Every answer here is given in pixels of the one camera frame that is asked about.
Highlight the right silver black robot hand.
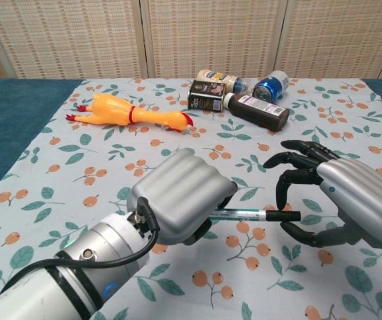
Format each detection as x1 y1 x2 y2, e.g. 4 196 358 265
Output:
263 139 382 251

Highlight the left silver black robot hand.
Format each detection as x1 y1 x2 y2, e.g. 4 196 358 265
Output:
125 148 238 247

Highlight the black marker cap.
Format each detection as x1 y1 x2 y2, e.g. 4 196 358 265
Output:
265 210 302 224

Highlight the dark brown syrup bottle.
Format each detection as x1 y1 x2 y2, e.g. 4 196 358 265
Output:
223 92 291 132

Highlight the black rectangular food tin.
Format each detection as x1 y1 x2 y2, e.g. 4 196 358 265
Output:
187 79 229 112

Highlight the floral printed tablecloth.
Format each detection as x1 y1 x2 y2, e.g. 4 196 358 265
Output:
0 77 382 320

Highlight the yellow rubber chicken toy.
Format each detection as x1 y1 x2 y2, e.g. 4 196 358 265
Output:
65 93 195 133

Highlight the mayonnaise jar blue lid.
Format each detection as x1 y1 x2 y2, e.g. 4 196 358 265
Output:
196 69 252 95

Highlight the blue white drink can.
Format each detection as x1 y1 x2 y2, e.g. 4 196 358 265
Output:
252 70 291 102

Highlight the woven folding screen panel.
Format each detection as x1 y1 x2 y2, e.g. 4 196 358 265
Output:
0 0 148 81
279 0 382 81
142 0 287 79

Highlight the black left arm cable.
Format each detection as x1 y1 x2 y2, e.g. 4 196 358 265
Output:
56 195 161 269

